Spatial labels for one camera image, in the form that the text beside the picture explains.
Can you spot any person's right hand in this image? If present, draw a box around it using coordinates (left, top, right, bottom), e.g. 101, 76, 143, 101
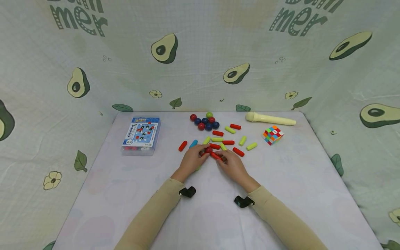
215, 150, 261, 193

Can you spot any person's left hand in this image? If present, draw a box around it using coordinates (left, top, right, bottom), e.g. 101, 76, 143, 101
170, 144, 210, 183

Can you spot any person's right forearm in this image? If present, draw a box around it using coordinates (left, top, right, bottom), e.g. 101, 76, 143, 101
249, 185, 329, 250

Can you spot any person's left forearm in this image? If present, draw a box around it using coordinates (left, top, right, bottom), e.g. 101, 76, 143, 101
114, 178, 186, 250

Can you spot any scatter of coloured plastic sticks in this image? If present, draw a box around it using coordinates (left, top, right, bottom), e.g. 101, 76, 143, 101
178, 124, 258, 171

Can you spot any black wrist band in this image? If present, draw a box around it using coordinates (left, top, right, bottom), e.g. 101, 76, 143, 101
234, 195, 255, 208
178, 186, 197, 198

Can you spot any cluster of coloured balls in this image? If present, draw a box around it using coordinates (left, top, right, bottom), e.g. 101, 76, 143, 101
190, 112, 220, 131

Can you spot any colourful puzzle cube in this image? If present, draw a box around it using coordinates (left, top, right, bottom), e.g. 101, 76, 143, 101
262, 125, 284, 145

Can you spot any clear box with blue label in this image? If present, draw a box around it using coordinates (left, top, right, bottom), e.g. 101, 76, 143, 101
121, 117, 161, 156

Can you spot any cream plastic toy microphone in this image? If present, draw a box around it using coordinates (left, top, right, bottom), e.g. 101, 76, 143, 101
245, 112, 297, 126

